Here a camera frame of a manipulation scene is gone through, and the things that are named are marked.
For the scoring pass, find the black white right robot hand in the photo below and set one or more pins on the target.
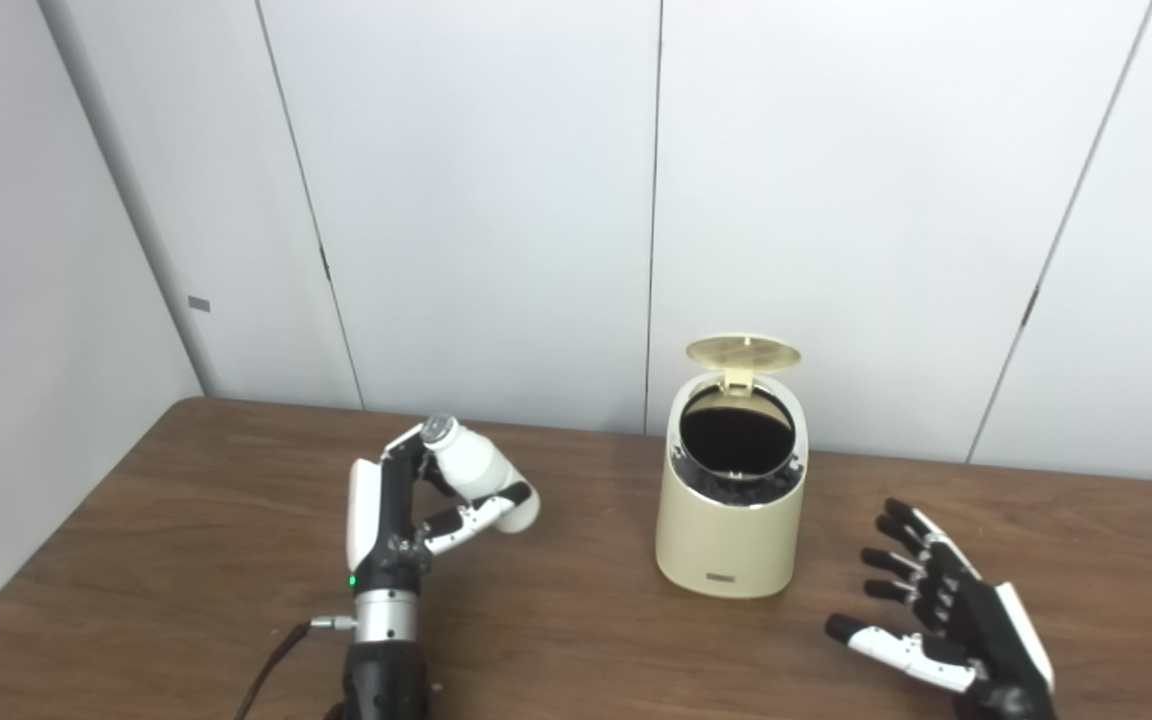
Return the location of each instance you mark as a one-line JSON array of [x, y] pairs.
[[991, 640]]

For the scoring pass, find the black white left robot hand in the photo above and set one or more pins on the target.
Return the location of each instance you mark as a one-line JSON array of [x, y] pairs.
[[391, 520]]

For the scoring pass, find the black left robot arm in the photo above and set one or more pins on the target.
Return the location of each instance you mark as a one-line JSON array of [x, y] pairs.
[[384, 670]]

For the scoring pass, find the small white plastic bottle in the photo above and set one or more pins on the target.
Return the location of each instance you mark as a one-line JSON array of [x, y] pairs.
[[476, 465]]

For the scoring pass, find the round cream bin lid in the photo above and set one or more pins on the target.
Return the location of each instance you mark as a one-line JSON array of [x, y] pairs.
[[742, 352]]

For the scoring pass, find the cream-colored bin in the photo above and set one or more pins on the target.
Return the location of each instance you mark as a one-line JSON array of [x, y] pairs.
[[726, 540]]

